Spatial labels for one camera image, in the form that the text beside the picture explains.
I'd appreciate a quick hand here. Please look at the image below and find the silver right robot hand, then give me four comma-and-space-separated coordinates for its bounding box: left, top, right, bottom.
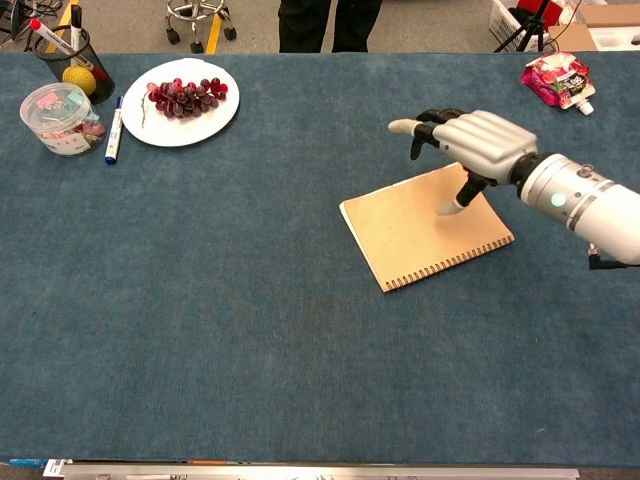
387, 108, 540, 217

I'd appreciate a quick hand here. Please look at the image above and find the brown kraft spiral notebook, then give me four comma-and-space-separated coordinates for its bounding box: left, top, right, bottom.
339, 161, 516, 294

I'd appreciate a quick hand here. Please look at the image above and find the pink drink pouch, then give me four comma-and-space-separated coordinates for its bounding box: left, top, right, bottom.
519, 51, 598, 117

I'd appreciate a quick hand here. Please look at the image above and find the white plastic crate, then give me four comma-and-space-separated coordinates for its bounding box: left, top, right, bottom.
488, 0, 546, 53

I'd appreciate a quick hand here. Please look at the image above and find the black tripod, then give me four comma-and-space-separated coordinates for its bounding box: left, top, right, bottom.
493, 0, 551, 54

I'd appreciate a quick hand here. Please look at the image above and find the brown cardboard box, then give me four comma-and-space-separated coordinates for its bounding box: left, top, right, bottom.
548, 4, 640, 53

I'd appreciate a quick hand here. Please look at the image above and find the person in black trousers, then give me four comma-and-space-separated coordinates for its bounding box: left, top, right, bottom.
277, 0, 384, 54

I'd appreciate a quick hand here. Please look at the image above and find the blue felt table cloth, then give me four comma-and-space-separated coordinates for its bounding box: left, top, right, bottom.
0, 51, 640, 464

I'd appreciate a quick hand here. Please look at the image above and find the white round plate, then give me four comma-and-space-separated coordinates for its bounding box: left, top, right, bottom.
121, 57, 241, 148

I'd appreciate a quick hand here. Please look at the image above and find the red grape bunch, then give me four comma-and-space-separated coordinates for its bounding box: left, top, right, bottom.
140, 77, 230, 129

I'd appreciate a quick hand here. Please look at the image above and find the chrome wheeled stool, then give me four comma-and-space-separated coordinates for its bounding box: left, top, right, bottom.
164, 0, 239, 55

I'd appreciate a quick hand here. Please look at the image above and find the white marker blue cap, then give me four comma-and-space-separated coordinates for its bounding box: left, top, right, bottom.
104, 95, 125, 167

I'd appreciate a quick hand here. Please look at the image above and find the black mesh pen holder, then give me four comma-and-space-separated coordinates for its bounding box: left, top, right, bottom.
33, 24, 116, 105

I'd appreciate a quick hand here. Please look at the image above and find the yellow ball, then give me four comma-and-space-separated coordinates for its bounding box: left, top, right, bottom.
61, 65, 97, 97

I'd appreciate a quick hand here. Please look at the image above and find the white marker black cap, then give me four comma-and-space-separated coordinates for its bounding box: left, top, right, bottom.
69, 4, 84, 54

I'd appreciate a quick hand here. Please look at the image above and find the clear jar of clips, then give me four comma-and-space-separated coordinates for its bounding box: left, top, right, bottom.
19, 82, 108, 157

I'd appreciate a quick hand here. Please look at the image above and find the white marker red cap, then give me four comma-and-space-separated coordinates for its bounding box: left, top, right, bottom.
28, 17, 96, 71

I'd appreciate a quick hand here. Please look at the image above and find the aluminium profile rail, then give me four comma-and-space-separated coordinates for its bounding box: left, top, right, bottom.
42, 458, 581, 480

